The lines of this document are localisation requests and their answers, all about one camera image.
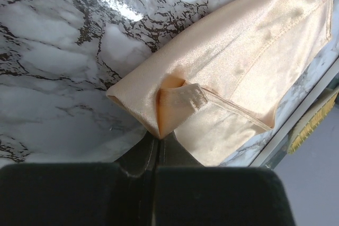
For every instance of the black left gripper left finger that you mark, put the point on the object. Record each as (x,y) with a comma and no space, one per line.
(97,193)

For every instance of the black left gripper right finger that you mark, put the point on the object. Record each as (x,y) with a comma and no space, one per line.
(187,193)

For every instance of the peach cloth napkin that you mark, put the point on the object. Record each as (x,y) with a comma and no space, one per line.
(220,81)

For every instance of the yellow woven coaster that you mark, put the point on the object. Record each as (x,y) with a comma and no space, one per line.
(312,118)

